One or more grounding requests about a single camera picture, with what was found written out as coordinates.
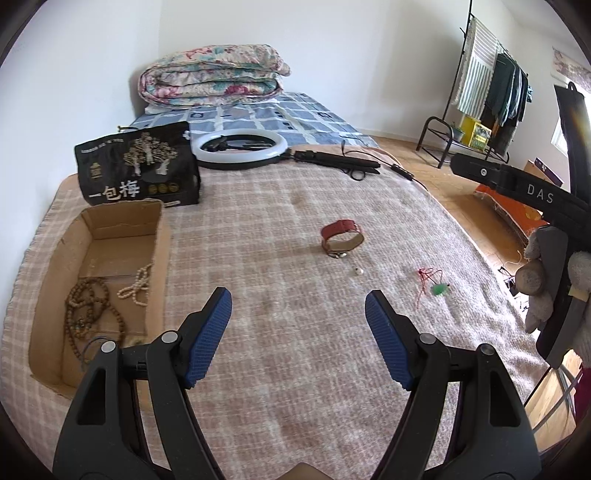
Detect black folded tripod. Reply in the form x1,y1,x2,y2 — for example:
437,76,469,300
291,150,381,181

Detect white pearl necklace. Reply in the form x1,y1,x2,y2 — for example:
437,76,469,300
116,262,153,306

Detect right gloved hand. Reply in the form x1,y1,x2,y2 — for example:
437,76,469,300
515,226,590,343

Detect black snack bag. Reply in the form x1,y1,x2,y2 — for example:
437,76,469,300
74,122,201,206

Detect striped hanging towel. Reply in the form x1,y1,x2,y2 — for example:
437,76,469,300
452,16,501,118

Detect dark hanging clothes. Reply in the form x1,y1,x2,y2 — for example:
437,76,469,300
480,52,533,158

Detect orange covered table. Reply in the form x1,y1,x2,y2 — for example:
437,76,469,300
474,158,563,241

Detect open cardboard box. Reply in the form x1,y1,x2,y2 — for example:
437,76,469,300
28,200,170,399

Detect blue checked bed sheet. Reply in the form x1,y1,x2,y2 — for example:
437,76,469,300
131,92,378,148

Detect white ring light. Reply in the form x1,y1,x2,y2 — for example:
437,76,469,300
190,129,288,171

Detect red leather strap watch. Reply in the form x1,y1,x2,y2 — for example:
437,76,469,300
321,219,365,258

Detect black clothes rack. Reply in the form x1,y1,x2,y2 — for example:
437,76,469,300
416,7,526,168

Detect folded floral quilt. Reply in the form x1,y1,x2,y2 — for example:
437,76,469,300
137,44,290,109

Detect brown wooden bead necklace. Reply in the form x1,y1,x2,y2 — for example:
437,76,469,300
64,277,127,358

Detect yellow box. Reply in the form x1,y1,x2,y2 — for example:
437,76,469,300
460,116,492,151

